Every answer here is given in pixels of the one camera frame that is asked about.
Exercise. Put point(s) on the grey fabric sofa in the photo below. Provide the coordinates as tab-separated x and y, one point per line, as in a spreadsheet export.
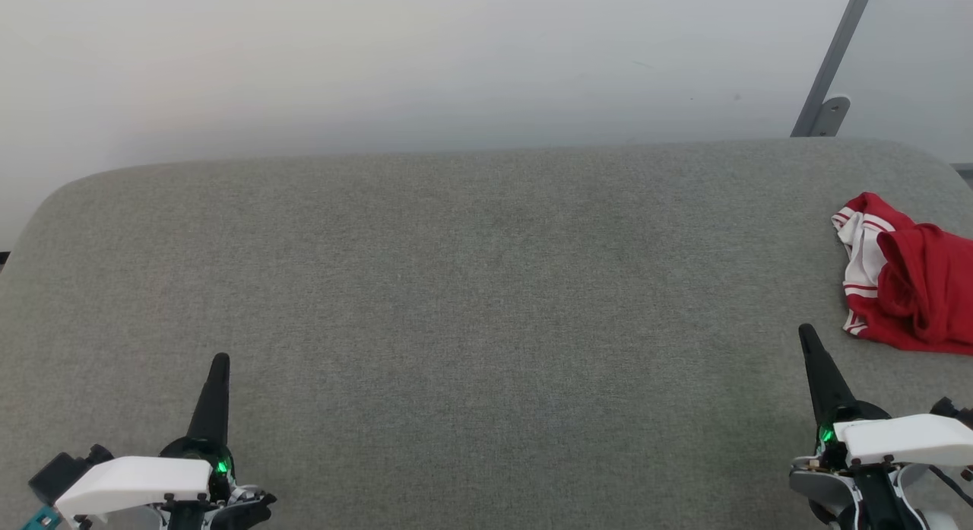
486	309

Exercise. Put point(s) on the grey metal post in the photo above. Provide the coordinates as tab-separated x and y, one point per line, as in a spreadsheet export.
836	51

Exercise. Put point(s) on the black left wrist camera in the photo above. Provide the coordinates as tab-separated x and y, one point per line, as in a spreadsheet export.
61	473

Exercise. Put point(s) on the grey metal mounting plate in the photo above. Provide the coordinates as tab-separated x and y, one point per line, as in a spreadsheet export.
830	116

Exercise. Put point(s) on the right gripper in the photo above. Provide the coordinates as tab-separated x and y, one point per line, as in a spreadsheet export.
859	492

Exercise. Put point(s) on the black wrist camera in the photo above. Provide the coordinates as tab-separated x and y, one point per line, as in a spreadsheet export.
61	473
954	412

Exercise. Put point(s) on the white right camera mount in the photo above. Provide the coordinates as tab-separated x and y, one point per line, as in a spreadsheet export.
908	439

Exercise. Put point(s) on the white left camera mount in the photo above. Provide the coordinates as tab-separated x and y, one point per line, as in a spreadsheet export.
133	484

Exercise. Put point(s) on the red and white jersey shirt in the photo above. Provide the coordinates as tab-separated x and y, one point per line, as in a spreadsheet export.
923	287

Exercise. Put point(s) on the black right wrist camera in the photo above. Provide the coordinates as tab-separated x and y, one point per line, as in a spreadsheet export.
954	412

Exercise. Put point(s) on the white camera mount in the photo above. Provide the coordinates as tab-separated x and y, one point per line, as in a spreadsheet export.
908	439
133	484

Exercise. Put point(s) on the teal left camera connector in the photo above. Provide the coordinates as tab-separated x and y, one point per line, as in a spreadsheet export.
39	519

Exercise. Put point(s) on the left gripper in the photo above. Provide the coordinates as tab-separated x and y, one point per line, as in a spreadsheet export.
228	507

